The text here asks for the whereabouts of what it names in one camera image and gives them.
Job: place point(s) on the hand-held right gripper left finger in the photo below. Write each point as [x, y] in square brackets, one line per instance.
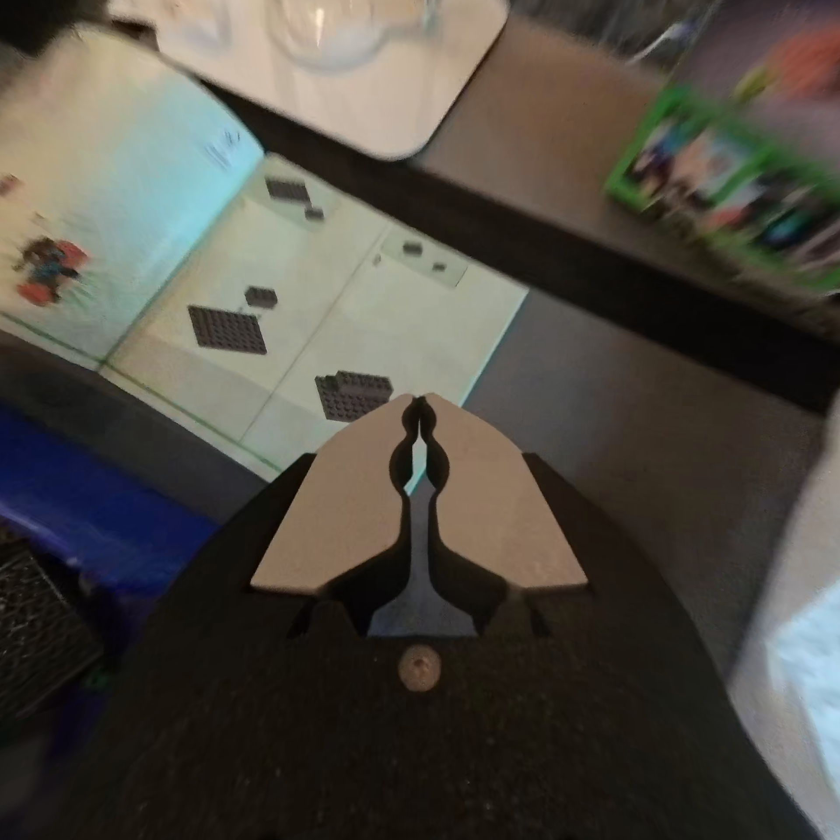
[334, 518]

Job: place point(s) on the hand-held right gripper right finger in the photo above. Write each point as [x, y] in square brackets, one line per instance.
[512, 518]

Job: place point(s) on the blue plastic bin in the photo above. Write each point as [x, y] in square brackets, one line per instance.
[98, 499]

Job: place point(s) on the building instruction booklet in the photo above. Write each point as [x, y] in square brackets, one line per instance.
[197, 262]

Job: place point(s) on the white printed paper bag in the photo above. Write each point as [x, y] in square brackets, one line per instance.
[794, 623]

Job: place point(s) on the grey desk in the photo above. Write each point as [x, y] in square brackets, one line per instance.
[656, 472]

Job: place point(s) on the dark desk with wooden edge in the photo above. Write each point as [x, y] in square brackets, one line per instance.
[558, 197]

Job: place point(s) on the heap of dark grey bricks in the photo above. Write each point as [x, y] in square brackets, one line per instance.
[33, 623]

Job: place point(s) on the green toy set box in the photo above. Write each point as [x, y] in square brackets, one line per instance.
[728, 190]

